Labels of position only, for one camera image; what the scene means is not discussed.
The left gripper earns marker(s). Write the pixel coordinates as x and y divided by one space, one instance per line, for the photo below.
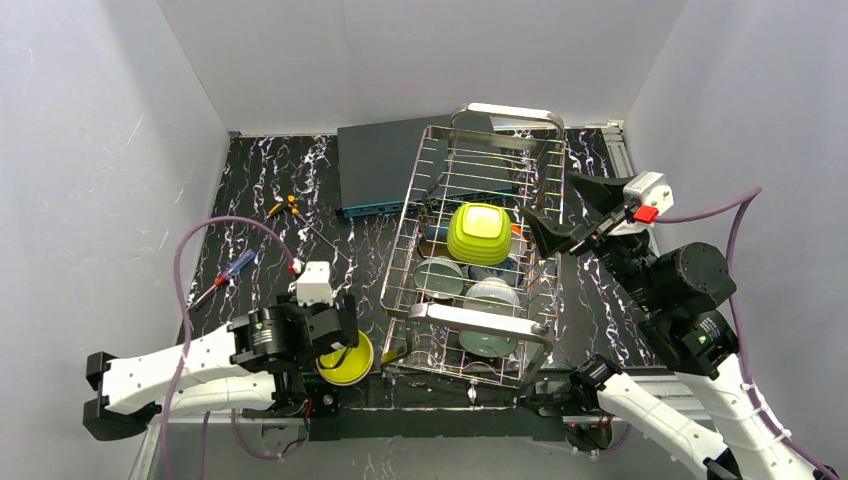
337 318

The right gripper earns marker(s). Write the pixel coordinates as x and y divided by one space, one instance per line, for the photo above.
597 223

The yellow rimmed bowl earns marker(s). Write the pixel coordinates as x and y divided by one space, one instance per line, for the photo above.
349 365

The blue white floral bowl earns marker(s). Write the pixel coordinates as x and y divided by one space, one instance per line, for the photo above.
509 270

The lime green square bowl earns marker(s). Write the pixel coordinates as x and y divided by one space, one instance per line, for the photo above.
479 234

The pale white ribbed bowl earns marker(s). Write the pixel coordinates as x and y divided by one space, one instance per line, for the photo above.
493 295

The steel wire dish rack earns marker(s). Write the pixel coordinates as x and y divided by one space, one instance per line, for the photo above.
424 332

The teal speckled bowl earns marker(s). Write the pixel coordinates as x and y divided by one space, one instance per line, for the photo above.
439 278

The dark blue gold bowl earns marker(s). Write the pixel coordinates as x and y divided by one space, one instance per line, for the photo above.
433 242

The light green bowl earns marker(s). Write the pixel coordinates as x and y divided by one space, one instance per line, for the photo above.
486 344

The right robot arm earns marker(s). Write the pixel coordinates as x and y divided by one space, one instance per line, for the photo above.
680 293

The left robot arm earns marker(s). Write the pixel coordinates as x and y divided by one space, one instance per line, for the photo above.
254 361

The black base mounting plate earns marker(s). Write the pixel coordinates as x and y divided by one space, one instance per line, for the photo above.
424 406

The blue red screwdriver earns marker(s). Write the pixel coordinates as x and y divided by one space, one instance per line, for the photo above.
224 278

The thin metal rod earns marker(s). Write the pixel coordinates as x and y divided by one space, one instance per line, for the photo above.
325 240

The yellow black pliers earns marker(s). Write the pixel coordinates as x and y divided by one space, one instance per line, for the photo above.
288 205

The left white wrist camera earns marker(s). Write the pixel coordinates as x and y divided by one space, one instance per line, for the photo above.
313 284

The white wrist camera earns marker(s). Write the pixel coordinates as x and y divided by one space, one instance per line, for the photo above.
313 284
651 188

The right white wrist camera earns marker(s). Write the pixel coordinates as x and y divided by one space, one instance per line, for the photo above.
651 188

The dark grey network switch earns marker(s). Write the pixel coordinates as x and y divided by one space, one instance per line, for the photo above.
379 162

